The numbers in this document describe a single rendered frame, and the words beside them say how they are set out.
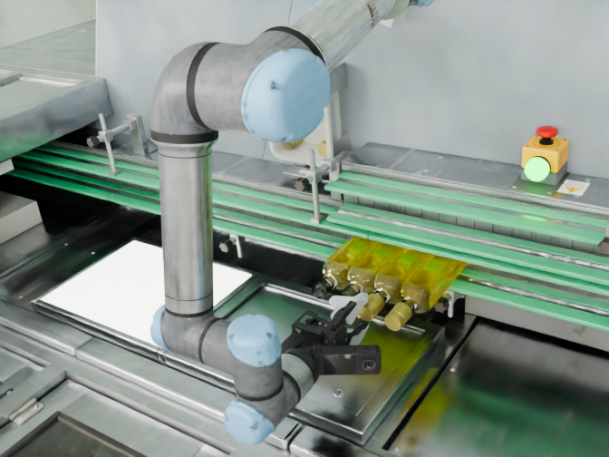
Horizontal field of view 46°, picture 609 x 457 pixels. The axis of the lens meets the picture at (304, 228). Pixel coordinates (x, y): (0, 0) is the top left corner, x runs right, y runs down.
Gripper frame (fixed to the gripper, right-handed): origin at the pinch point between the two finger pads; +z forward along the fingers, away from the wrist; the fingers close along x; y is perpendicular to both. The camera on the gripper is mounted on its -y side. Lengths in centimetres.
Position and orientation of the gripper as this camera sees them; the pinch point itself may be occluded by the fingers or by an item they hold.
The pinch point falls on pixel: (367, 311)
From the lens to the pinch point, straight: 132.7
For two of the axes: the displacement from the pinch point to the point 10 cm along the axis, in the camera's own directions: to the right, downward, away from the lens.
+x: 0.8, 8.8, 4.8
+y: -8.3, -2.0, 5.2
